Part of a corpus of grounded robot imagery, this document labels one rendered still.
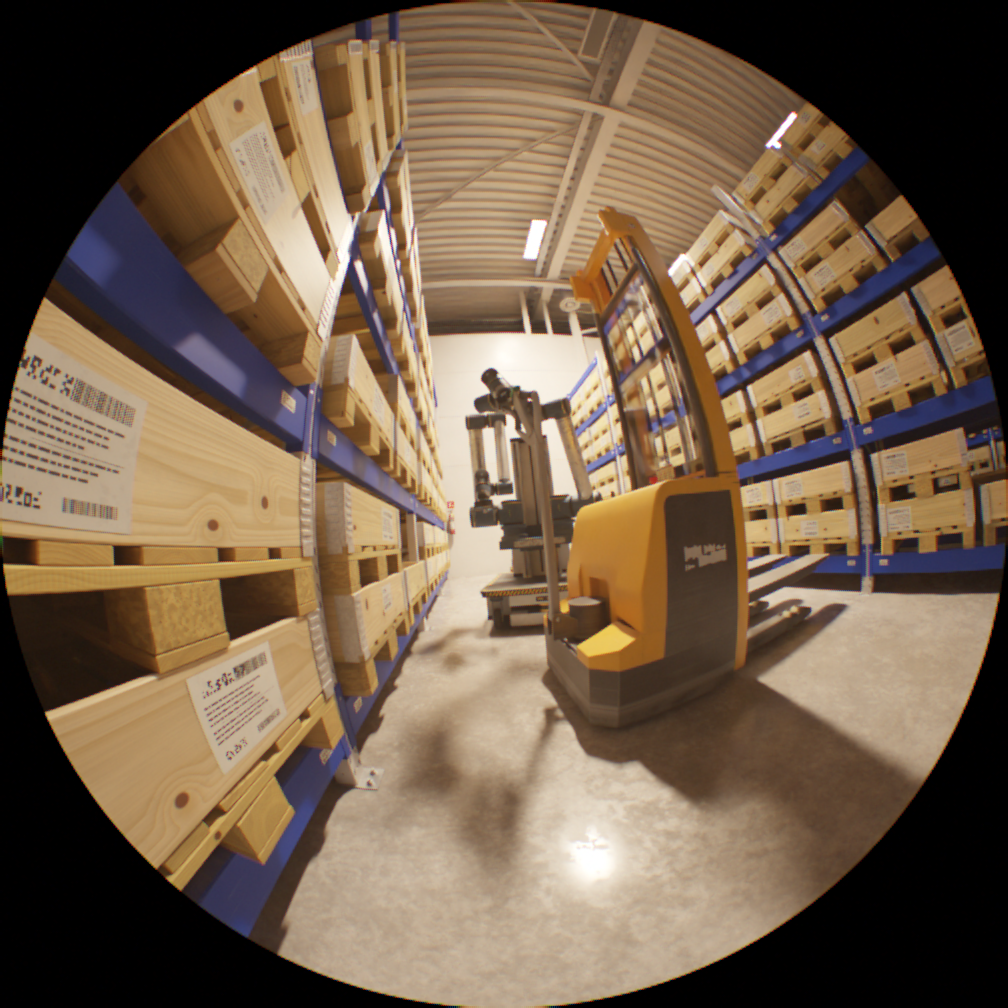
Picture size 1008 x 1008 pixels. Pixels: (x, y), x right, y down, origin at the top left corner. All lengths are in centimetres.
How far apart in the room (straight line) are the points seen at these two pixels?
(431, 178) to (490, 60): 302
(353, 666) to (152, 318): 98
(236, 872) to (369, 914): 30
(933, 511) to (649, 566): 213
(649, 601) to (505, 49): 746
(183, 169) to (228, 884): 103
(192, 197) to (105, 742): 71
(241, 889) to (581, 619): 137
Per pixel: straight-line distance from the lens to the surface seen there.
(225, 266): 61
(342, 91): 148
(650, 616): 109
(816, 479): 287
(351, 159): 155
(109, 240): 56
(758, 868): 90
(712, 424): 145
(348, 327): 230
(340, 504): 97
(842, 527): 280
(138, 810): 46
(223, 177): 66
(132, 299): 55
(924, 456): 260
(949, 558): 267
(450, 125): 731
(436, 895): 85
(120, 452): 42
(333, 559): 98
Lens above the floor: 75
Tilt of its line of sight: 6 degrees up
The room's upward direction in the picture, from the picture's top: 5 degrees counter-clockwise
